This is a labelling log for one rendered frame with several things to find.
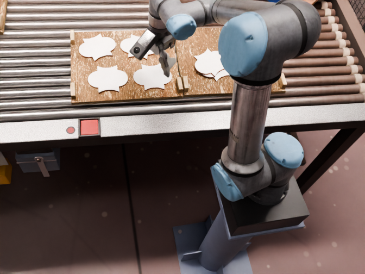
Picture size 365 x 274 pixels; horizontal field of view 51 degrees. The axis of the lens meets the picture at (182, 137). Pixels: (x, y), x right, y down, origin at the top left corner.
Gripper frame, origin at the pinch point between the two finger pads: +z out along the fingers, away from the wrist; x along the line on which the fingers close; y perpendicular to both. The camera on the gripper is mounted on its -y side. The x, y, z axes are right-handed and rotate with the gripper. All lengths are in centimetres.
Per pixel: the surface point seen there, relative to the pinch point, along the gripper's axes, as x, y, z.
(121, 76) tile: 8.1, -7.8, 7.1
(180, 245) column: -41, -12, 100
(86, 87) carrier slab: 13.2, -20.8, 7.9
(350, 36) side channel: -39, 86, 9
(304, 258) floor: -94, 34, 102
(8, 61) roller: 43, -34, 10
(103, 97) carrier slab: 5.4, -18.9, 7.9
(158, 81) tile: -2.6, 0.9, 7.1
